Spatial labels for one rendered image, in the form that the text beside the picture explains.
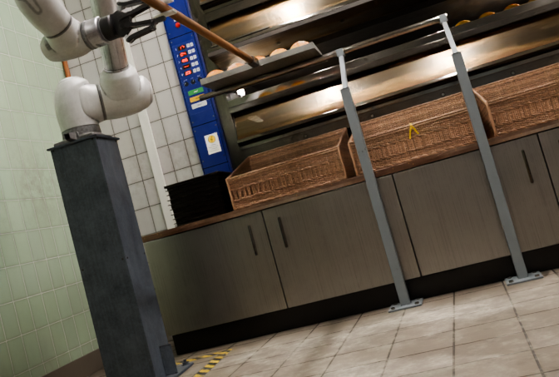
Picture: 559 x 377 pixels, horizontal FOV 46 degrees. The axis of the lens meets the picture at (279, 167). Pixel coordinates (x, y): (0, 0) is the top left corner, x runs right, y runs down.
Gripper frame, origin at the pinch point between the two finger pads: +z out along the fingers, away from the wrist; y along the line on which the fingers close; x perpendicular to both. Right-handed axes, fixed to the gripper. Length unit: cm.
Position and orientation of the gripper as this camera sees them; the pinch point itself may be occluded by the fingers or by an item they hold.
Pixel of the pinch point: (163, 8)
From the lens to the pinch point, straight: 208.7
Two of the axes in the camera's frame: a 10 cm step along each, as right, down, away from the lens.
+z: 9.4, -2.7, -2.3
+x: -2.4, -0.1, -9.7
